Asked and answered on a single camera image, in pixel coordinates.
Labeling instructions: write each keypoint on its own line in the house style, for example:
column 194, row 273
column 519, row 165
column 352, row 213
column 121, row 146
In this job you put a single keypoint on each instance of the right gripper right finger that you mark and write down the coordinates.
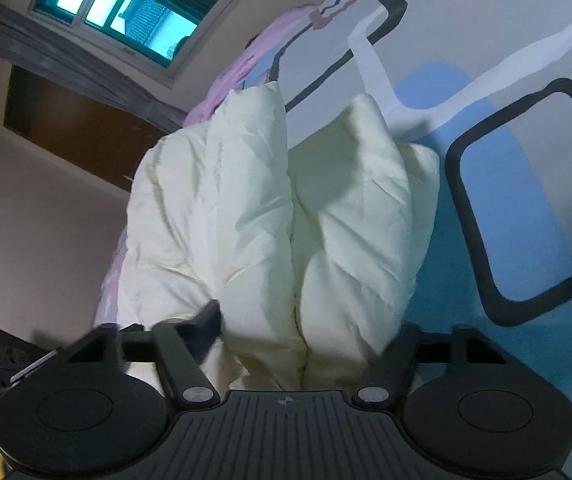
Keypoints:
column 389, row 378

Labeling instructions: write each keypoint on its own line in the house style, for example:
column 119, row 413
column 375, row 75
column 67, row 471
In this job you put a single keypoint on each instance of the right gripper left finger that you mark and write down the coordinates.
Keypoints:
column 182, row 346

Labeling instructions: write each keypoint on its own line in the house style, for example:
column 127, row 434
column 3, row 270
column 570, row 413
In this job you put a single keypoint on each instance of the cream white garment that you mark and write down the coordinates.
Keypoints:
column 312, row 251

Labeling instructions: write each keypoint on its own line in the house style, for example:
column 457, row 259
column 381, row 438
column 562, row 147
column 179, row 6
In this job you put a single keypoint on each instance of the brown wooden door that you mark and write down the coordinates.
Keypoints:
column 93, row 136

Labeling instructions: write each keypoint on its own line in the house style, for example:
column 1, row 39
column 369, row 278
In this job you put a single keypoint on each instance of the pink floral blanket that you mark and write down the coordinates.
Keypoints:
column 237, row 71

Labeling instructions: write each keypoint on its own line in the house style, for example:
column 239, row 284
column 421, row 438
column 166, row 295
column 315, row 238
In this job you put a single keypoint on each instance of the patterned grey blue bedsheet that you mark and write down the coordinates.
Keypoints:
column 487, row 85

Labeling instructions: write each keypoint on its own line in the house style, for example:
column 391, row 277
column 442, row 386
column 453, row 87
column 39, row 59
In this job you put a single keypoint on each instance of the white framed window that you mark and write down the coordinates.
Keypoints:
column 161, row 34

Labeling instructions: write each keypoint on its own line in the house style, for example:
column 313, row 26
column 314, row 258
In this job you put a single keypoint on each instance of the left grey curtain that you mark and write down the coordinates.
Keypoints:
column 33, row 47

